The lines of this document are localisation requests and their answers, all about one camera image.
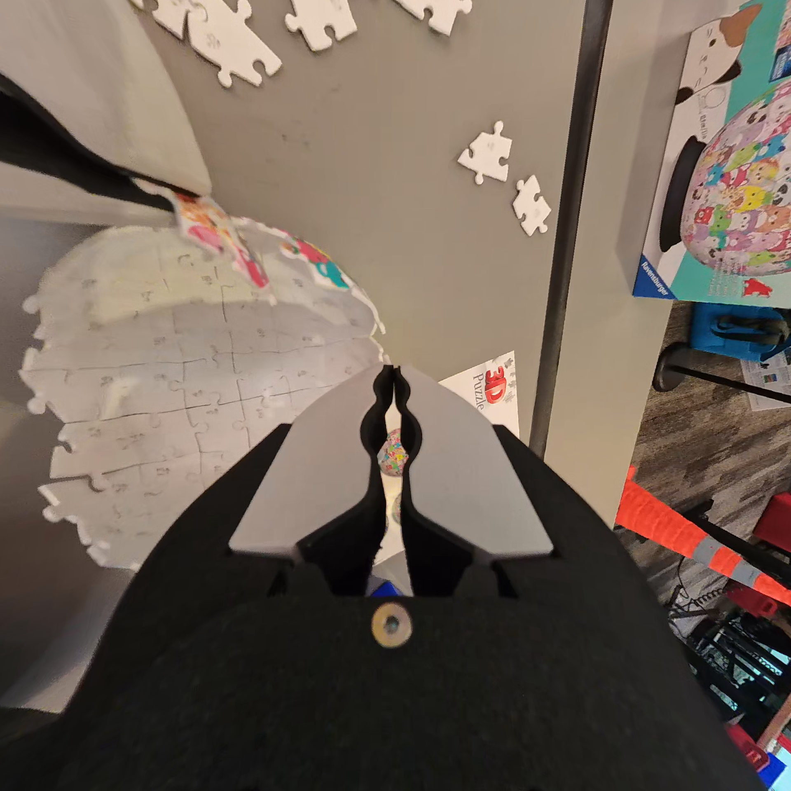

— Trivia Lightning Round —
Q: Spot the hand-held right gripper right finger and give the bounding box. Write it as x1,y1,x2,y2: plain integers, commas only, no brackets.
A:
397,365,555,595

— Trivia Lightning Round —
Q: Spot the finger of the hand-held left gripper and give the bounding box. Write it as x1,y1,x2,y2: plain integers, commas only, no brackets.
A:
0,0,213,199
0,124,184,227

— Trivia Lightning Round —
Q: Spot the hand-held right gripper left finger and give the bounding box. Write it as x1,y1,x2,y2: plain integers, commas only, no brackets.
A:
227,365,394,595

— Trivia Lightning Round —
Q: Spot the colourful puzzle ball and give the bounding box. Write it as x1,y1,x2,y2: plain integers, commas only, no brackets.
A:
19,216,389,571

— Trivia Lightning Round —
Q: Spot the puzzle instruction leaflet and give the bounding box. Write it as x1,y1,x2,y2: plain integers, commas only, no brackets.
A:
371,351,521,566

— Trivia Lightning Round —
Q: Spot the colourful puzzle box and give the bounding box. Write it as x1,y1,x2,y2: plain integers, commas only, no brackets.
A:
632,0,791,305

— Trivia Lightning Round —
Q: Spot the orange traffic cone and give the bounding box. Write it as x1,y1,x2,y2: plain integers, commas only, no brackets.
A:
615,466,791,608

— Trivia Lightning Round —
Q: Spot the black tripod stand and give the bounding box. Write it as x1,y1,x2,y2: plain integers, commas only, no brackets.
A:
652,343,791,403

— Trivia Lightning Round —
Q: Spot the blue bag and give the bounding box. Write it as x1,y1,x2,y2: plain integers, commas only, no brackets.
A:
689,302,791,362

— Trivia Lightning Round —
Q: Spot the printed paper sheet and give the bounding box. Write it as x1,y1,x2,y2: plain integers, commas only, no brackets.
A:
740,349,791,412

